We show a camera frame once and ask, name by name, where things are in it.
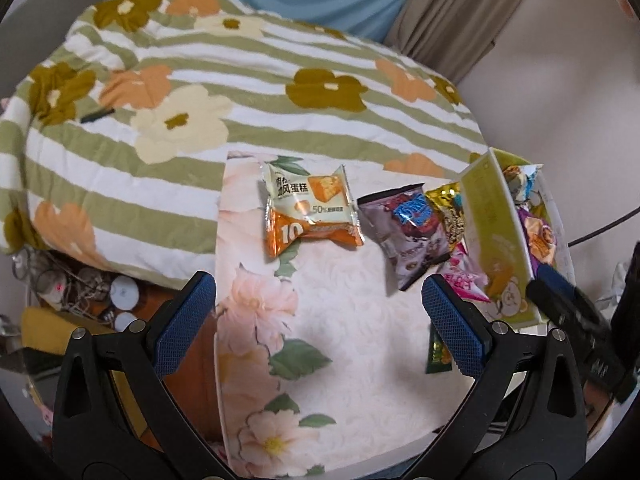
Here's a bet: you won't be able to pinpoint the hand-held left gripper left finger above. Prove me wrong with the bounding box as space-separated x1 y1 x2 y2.
51 270 236 480

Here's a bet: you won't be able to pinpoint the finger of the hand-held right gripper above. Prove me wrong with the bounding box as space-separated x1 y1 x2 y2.
527 263 612 361

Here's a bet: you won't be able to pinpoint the purple chip bag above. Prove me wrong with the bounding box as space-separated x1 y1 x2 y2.
517 207 558 268

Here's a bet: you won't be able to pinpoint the tangled white cables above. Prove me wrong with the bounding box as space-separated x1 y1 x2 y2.
12 250 113 321

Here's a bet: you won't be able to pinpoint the dark green snack packet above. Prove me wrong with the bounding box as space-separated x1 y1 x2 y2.
425 324 453 376

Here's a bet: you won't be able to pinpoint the gold snack packet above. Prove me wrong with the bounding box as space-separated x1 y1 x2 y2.
425 182 471 253

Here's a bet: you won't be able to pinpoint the white floral tablecloth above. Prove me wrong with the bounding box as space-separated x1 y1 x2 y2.
214 149 501 478

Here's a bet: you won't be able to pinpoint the pink snack packet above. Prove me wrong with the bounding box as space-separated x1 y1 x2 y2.
437 247 491 303

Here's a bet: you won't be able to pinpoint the beige curtain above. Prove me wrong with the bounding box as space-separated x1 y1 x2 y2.
385 0 556 86

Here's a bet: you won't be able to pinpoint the green cardboard box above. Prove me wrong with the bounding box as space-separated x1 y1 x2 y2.
457 147 576 328

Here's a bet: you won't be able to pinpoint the green striped floral blanket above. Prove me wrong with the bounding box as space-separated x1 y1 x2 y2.
0 0 490 291

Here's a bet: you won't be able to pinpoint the yellow cloth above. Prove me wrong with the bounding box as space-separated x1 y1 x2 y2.
20 307 118 356

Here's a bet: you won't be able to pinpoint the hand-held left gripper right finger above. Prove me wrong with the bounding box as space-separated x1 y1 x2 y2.
405 274 587 480

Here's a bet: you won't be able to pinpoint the grey purple cookie packet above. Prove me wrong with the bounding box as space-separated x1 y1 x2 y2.
357 185 453 292

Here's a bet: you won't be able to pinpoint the orange cake packet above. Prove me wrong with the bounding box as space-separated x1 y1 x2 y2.
258 162 365 260

